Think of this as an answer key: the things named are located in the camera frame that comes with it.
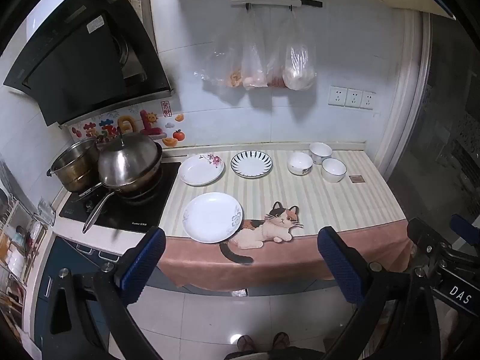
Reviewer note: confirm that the white bowl black rim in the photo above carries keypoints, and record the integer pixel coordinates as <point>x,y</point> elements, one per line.
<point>333,170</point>

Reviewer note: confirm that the striped mat with cat print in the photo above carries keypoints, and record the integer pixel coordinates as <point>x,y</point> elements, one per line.
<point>262,191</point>

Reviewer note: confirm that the person's left foot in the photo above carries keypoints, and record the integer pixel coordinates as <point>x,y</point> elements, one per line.
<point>246,342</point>

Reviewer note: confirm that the glass sliding door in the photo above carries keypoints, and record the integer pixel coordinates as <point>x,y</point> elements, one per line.
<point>435,120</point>

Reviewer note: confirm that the clear plastic bag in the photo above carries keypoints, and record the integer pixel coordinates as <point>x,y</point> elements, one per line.
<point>300,67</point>
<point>276,67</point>
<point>255,63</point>
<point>225,63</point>

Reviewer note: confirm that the black glass cooktop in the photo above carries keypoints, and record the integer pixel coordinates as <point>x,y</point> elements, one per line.
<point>127,215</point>

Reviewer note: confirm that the white wall socket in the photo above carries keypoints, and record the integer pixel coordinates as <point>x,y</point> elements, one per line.
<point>337,96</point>
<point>368,100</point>
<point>353,98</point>

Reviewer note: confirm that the white bowl small flower print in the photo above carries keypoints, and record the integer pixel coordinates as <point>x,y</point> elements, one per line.
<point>300,163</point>

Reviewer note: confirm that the brown mat label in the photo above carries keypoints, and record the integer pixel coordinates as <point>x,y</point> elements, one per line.
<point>356,179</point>

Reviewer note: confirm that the white bowl blue pink flowers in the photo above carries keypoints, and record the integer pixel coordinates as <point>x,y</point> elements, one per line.
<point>320,153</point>

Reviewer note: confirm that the dark blue base cabinet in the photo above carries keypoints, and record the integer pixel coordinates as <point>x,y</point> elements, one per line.
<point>60,262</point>

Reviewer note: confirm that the steel wok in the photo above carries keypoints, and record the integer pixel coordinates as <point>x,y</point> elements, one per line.
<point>142,183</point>

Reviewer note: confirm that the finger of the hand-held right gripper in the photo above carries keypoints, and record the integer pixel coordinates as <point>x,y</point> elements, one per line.
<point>423,240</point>
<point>465,227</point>

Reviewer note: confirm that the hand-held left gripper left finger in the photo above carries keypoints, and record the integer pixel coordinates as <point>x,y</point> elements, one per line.
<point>144,266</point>

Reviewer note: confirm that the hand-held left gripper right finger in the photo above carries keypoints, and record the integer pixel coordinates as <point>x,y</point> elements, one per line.
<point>335,266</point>

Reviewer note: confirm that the steel stock pot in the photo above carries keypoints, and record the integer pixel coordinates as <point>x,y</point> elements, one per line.
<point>71,167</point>

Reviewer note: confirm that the white plate blue stroke pattern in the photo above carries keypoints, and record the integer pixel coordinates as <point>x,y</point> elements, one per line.
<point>251,163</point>

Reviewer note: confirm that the colourful wall stickers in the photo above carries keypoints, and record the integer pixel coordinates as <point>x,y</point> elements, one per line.
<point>127,123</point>

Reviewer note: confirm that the white plate grey flower print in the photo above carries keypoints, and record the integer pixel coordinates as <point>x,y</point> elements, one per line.
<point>212,217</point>

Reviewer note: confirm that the white storage rack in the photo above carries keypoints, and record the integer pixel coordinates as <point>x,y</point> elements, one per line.
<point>15,255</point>

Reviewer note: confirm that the white plate pink flower print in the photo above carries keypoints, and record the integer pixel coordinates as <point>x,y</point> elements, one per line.
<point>200,170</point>

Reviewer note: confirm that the black range hood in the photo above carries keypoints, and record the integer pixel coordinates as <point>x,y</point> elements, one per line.
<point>75,63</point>

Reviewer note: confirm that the steel wok lid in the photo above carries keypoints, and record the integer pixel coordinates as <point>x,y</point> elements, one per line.
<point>127,157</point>

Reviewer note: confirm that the person's right foot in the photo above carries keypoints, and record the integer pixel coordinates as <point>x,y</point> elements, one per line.
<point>281,341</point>

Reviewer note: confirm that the person's foot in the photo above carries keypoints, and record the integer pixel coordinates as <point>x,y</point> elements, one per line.
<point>281,341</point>
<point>246,342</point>

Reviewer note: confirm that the wall hook rail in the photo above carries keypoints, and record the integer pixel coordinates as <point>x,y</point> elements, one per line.
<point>270,2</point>

